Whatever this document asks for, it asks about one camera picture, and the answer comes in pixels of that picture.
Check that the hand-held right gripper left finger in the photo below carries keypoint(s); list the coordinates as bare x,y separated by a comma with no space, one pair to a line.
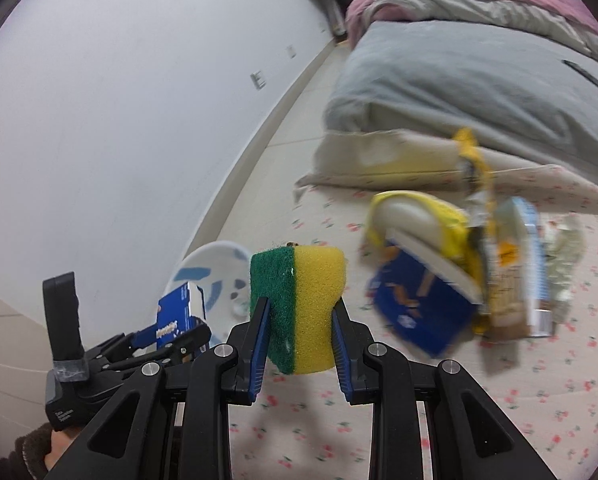
259,355

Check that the yellow strip wrapper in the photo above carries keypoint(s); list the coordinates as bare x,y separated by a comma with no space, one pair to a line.
471,152

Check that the crumpled clear wrapper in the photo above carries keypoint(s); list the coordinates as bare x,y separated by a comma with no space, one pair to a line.
566,255

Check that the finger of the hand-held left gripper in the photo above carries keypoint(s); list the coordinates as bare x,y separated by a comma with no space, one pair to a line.
146,338
149,362

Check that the person's left forearm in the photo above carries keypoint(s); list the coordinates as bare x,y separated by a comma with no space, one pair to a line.
29,452

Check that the white plastic bin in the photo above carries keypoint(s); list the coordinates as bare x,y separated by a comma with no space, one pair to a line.
206,260

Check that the grey blanket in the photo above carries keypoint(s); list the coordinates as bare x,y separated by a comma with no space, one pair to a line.
454,80

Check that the yellow packet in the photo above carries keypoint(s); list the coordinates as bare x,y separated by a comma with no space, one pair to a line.
444,215

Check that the small blue box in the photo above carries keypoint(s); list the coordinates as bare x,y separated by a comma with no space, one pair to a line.
178,307

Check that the light blue packet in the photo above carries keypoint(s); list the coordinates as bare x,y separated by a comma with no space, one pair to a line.
521,260

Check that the black flat device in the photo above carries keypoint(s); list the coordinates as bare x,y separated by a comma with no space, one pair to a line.
590,79

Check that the yellow and green sponge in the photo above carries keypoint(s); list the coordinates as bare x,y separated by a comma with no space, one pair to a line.
311,310

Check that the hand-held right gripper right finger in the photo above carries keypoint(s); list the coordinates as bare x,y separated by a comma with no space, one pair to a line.
340,355

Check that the large blue box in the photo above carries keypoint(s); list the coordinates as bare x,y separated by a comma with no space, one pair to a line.
419,307

